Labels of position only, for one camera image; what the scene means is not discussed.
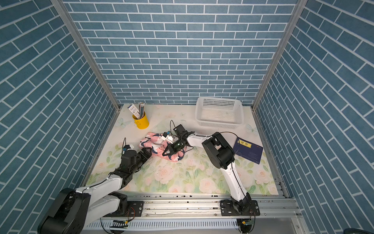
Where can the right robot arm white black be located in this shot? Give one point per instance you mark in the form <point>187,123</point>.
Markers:
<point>219,152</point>

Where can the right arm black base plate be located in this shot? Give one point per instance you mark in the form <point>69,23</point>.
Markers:
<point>243,208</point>

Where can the white slotted cable duct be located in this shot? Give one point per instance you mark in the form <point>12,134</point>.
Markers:
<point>161,224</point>

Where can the aluminium mounting rail frame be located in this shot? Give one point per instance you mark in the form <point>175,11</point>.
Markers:
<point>278,213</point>

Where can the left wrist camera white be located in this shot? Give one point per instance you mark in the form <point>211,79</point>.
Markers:
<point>127,147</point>

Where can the pens in cup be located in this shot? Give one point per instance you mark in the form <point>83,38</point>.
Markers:
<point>141,110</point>

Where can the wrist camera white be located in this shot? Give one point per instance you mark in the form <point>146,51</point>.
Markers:
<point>168,136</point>
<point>127,147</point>

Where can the dark blue booklet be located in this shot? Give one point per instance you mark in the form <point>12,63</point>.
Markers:
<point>248,150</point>

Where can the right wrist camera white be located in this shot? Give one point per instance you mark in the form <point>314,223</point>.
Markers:
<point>168,136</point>

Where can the white plastic mesh basket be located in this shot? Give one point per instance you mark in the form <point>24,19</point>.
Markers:
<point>219,112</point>

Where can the floral table mat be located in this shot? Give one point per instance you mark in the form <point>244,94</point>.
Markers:
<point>193,174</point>

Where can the yellow pen cup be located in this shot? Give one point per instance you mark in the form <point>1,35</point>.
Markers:
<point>142,123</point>

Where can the white paper card in cup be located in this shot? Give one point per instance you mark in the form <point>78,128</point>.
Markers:
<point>134,110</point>

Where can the pink shark print shorts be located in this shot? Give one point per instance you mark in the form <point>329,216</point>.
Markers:
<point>154,141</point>

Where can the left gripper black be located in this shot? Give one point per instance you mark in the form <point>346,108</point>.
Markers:
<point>143,157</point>

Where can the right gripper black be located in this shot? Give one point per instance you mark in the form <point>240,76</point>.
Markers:
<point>171,149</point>

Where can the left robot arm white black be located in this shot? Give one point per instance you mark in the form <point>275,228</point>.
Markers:
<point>74,209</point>

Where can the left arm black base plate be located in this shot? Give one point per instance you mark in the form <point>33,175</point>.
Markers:
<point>129,209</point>

